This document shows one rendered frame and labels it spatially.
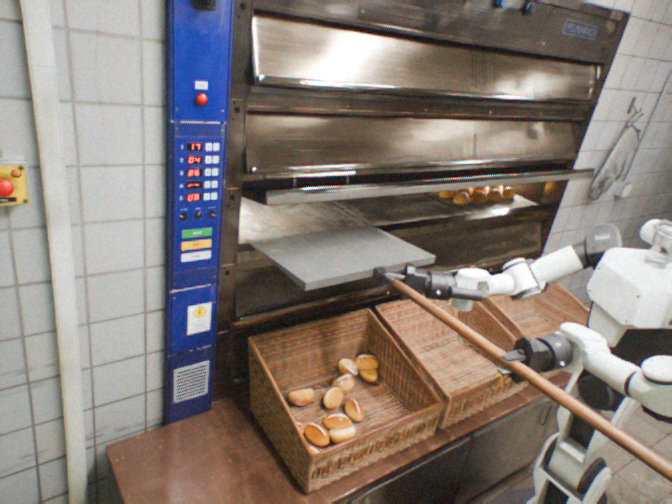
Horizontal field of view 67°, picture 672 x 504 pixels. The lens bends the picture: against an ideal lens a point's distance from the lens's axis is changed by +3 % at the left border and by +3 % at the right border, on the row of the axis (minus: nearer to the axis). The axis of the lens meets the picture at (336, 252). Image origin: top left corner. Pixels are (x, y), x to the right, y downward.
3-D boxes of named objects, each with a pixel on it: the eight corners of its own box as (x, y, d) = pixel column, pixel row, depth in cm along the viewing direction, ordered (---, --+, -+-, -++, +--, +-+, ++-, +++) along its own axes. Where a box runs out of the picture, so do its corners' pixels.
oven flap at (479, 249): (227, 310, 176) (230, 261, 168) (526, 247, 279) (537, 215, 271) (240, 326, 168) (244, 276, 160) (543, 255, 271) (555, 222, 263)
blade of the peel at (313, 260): (434, 263, 176) (435, 255, 175) (304, 291, 144) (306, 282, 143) (370, 224, 202) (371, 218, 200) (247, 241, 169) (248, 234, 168)
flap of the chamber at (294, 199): (266, 206, 142) (236, 195, 157) (593, 177, 245) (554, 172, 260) (266, 197, 141) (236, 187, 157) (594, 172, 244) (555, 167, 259)
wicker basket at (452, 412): (361, 358, 220) (371, 304, 208) (446, 329, 252) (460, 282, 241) (441, 433, 186) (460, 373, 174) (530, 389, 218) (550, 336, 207)
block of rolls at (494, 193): (380, 169, 285) (382, 160, 283) (438, 167, 313) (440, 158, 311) (460, 207, 242) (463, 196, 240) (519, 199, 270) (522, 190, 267)
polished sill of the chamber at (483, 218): (229, 255, 167) (230, 244, 165) (539, 211, 270) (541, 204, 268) (237, 263, 163) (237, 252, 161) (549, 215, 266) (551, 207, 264)
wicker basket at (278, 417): (239, 396, 187) (244, 335, 176) (358, 359, 218) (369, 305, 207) (305, 498, 152) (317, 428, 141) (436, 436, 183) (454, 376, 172)
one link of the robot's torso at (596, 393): (610, 370, 179) (629, 328, 171) (649, 393, 170) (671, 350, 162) (567, 395, 162) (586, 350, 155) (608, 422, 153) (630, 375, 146)
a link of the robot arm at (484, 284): (454, 269, 156) (481, 267, 164) (448, 296, 158) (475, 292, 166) (470, 275, 151) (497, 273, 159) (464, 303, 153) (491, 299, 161)
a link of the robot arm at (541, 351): (543, 351, 119) (576, 343, 125) (512, 329, 126) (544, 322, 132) (528, 393, 124) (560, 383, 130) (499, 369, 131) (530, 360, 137)
